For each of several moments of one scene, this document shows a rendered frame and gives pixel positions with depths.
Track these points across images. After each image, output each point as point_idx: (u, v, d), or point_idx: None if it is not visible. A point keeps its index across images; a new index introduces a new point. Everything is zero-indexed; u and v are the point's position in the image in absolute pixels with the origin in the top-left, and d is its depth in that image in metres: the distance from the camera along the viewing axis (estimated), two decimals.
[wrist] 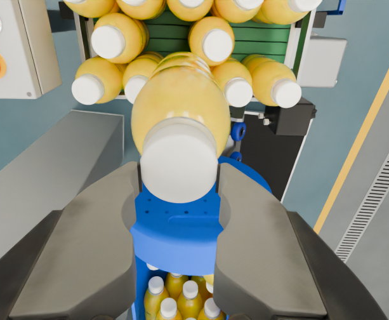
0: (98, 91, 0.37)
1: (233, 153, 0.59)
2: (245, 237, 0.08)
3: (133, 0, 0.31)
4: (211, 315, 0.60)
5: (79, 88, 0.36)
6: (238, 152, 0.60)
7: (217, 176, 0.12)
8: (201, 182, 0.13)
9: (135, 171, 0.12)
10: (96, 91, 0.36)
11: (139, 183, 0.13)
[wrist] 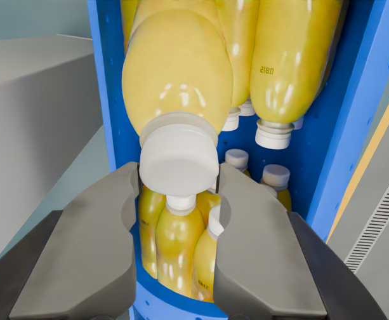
0: None
1: None
2: (245, 237, 0.08)
3: None
4: None
5: None
6: None
7: (217, 176, 0.12)
8: (201, 183, 0.13)
9: (135, 171, 0.12)
10: None
11: (139, 183, 0.13)
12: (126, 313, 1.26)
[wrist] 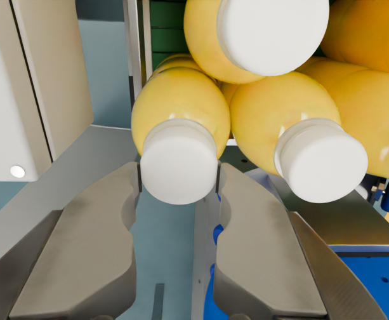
0: (216, 173, 0.13)
1: None
2: (245, 237, 0.08)
3: None
4: None
5: (163, 165, 0.12)
6: None
7: (217, 176, 0.12)
8: None
9: (135, 171, 0.12)
10: (211, 173, 0.12)
11: (139, 183, 0.13)
12: None
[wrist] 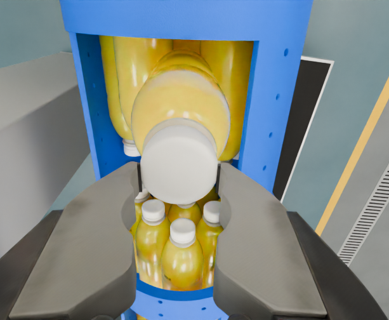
0: (216, 173, 0.13)
1: None
2: (245, 237, 0.08)
3: None
4: (213, 218, 0.43)
5: (163, 165, 0.12)
6: None
7: (217, 176, 0.12)
8: None
9: (135, 171, 0.12)
10: (211, 173, 0.12)
11: (139, 183, 0.13)
12: None
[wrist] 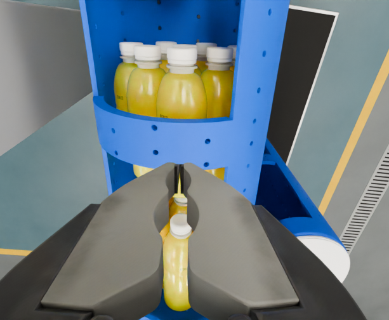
0: None
1: None
2: (215, 235, 0.08)
3: None
4: (218, 54, 0.36)
5: None
6: None
7: (181, 176, 0.12)
8: None
9: (172, 172, 0.12)
10: None
11: (175, 185, 0.13)
12: None
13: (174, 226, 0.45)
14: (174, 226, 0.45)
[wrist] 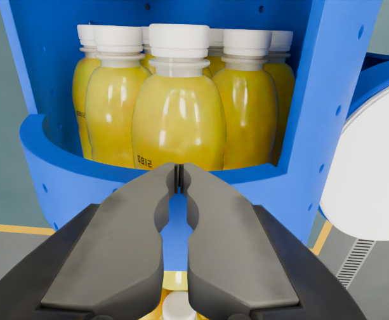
0: None
1: None
2: (215, 235, 0.08)
3: None
4: (247, 42, 0.19)
5: None
6: None
7: (181, 176, 0.12)
8: None
9: (172, 172, 0.12)
10: None
11: (175, 185, 0.13)
12: None
13: (168, 319, 0.28)
14: (169, 319, 0.28)
